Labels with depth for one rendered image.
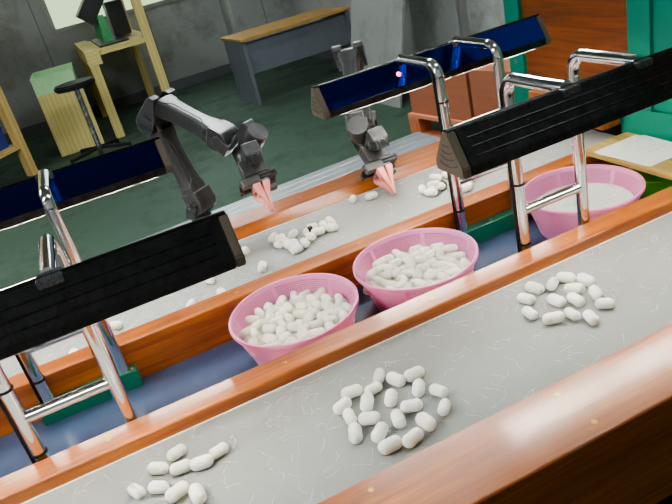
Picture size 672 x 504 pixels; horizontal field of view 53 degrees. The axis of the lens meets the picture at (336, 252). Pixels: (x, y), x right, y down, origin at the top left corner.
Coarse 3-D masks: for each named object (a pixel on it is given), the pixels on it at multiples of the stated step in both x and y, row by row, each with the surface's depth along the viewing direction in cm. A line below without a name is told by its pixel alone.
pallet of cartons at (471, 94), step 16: (448, 80) 412; (464, 80) 399; (480, 80) 386; (416, 96) 446; (432, 96) 432; (448, 96) 418; (464, 96) 405; (480, 96) 391; (416, 112) 454; (432, 112) 439; (464, 112) 411; (480, 112) 397; (416, 128) 456
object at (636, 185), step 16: (544, 176) 164; (560, 176) 164; (592, 176) 163; (608, 176) 160; (624, 176) 156; (640, 176) 150; (528, 192) 160; (544, 192) 164; (640, 192) 144; (608, 208) 141; (544, 224) 151; (560, 224) 147; (576, 224) 145
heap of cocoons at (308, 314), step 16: (320, 288) 143; (272, 304) 143; (288, 304) 140; (304, 304) 138; (320, 304) 138; (336, 304) 136; (256, 320) 138; (272, 320) 136; (288, 320) 136; (304, 320) 134; (320, 320) 132; (336, 320) 132; (256, 336) 133; (272, 336) 130; (288, 336) 130; (304, 336) 128
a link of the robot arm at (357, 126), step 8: (352, 112) 178; (360, 112) 177; (352, 120) 177; (360, 120) 177; (376, 120) 186; (352, 128) 176; (360, 128) 176; (368, 128) 177; (352, 136) 178; (360, 136) 177; (360, 144) 181
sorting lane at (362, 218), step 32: (544, 160) 179; (384, 192) 184; (416, 192) 179; (448, 192) 174; (288, 224) 180; (352, 224) 170; (384, 224) 166; (256, 256) 166; (288, 256) 162; (192, 288) 158; (224, 288) 154; (128, 320) 151; (64, 352) 144
